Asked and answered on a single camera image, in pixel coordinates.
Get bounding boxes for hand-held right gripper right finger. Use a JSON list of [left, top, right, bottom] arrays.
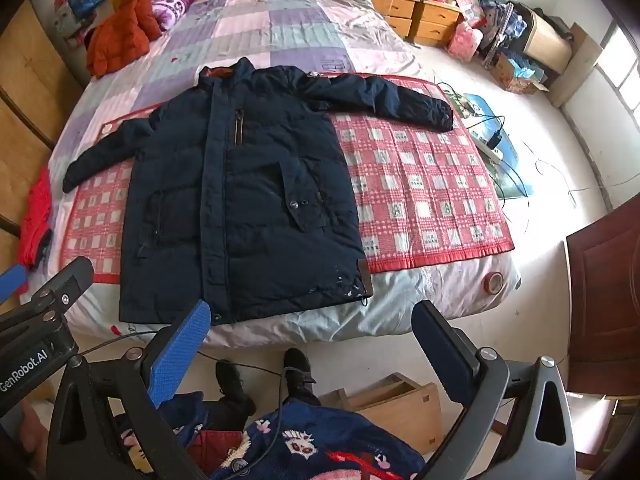
[[411, 300, 576, 480]]

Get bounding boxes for brown wooden door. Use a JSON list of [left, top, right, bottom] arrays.
[[565, 195, 640, 398]]

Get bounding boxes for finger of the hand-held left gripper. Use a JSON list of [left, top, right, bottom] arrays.
[[0, 262, 28, 306], [22, 256, 96, 318]]

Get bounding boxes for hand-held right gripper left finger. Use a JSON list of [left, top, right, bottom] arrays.
[[46, 299, 211, 480]]

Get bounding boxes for pink bag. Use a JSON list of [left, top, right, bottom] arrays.
[[446, 22, 483, 61]]

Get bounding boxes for navy blue padded jacket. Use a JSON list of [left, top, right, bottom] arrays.
[[62, 57, 455, 326]]

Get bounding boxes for wooden wardrobe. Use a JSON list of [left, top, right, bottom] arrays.
[[0, 0, 86, 261]]

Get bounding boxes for heap of mixed clothes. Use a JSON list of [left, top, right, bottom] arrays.
[[475, 0, 531, 56]]

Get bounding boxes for pastel patchwork bed sheet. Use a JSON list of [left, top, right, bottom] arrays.
[[47, 0, 521, 348]]

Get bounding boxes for orange-red padded jacket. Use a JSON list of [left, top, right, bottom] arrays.
[[86, 0, 163, 79]]

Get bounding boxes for person's printed blue fleece clothing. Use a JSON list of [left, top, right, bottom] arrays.
[[117, 390, 426, 480]]

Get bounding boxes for white power strip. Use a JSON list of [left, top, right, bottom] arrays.
[[470, 130, 503, 163]]

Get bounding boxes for person's black shoe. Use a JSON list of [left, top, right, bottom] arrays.
[[282, 347, 321, 406], [215, 359, 257, 416]]

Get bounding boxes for red checked blanket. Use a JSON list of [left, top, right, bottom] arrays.
[[60, 74, 516, 286]]

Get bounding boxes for purple printed pillow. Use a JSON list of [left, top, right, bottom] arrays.
[[150, 0, 197, 33]]

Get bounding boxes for flat cardboard sheet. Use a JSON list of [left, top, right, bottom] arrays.
[[550, 22, 603, 108]]

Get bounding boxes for person's right black shoe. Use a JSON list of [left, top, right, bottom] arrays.
[[282, 347, 321, 406]]

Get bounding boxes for wooden nightstand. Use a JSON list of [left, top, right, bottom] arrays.
[[372, 0, 418, 38], [412, 0, 463, 48]]

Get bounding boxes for open cardboard box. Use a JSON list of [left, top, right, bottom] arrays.
[[490, 52, 551, 96]]

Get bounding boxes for blue-green poster sheet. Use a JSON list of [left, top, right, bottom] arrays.
[[462, 92, 533, 201]]

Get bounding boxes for window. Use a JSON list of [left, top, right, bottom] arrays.
[[595, 20, 640, 96]]

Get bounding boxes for red cloth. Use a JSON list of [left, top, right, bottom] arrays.
[[19, 165, 53, 273]]

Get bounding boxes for light wooden stool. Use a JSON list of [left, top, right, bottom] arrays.
[[320, 372, 443, 456]]

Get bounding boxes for person's left black shoe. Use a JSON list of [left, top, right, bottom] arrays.
[[215, 359, 257, 416]]

